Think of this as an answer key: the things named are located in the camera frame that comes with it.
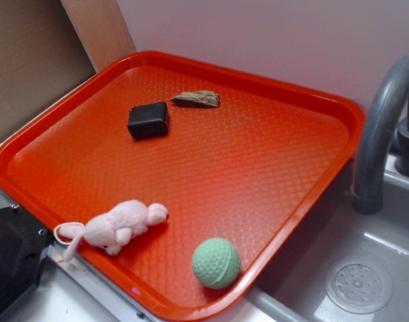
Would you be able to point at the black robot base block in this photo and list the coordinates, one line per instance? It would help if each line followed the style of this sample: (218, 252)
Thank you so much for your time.
(24, 242)

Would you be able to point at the green dimpled foam ball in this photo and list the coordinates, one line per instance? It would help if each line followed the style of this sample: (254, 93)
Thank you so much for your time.
(216, 263)

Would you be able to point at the orange plastic tray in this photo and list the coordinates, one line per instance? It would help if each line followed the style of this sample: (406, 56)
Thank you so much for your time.
(247, 171)

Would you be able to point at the brown wood bark piece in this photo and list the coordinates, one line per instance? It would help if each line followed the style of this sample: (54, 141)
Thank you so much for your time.
(204, 98)

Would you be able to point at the black rectangular block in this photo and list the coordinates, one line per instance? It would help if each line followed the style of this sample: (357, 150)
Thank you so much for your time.
(147, 121)

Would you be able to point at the pink plush toy animal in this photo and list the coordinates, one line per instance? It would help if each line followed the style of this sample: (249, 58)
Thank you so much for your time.
(113, 230)

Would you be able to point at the grey plastic sink basin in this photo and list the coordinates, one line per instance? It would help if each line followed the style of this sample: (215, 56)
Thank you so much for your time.
(292, 288)

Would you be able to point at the grey curved faucet spout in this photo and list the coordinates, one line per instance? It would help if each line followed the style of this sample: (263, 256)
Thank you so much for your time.
(376, 141)

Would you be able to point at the light wooden board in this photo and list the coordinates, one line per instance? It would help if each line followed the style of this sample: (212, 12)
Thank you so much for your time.
(101, 30)

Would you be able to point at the round grey sink drain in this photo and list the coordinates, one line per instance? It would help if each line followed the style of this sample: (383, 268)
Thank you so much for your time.
(358, 285)

